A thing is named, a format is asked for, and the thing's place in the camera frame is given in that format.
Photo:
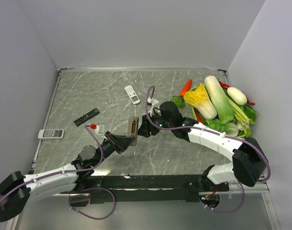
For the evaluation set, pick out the white remote with blue button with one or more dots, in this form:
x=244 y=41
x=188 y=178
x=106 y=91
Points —
x=132 y=129

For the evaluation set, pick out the green napa cabbage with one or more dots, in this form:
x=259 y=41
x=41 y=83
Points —
x=219 y=99

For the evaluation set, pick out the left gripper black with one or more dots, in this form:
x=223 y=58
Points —
x=119 y=143

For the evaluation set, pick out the orange carrot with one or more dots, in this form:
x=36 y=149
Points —
x=186 y=87

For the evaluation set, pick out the white remote far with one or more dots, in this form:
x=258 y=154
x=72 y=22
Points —
x=132 y=95

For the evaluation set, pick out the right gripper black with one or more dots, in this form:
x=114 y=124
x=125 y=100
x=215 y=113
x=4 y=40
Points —
x=145 y=127

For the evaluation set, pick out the green lettuce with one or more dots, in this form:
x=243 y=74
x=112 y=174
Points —
x=217 y=125

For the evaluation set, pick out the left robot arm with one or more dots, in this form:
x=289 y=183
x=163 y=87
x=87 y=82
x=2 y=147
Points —
x=17 y=189

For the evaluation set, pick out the white grey remote left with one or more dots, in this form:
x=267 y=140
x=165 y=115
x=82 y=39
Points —
x=51 y=134

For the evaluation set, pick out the yellow napa cabbage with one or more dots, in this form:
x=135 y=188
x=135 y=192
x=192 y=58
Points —
x=200 y=100

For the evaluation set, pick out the celery stalks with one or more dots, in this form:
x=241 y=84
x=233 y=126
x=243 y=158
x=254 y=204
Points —
x=246 y=115

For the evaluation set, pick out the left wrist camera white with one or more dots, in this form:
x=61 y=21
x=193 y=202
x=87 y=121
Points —
x=99 y=129

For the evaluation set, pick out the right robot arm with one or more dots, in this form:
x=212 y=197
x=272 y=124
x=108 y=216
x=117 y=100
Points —
x=247 y=160

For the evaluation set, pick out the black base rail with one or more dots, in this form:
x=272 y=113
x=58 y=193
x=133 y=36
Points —
x=134 y=188

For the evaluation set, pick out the bok choy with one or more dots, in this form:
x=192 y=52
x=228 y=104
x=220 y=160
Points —
x=237 y=130

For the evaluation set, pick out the green plastic tray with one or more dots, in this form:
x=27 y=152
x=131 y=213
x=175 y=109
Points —
x=206 y=113

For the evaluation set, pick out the red pepper in tray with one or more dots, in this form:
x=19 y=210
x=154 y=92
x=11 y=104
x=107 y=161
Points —
x=199 y=119

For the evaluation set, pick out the white eggplant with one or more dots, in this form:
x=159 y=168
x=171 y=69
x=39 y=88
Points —
x=237 y=95

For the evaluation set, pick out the black remote control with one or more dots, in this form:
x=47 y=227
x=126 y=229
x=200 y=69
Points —
x=86 y=117

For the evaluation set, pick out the green leaf by carrot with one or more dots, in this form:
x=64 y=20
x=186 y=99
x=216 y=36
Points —
x=178 y=101

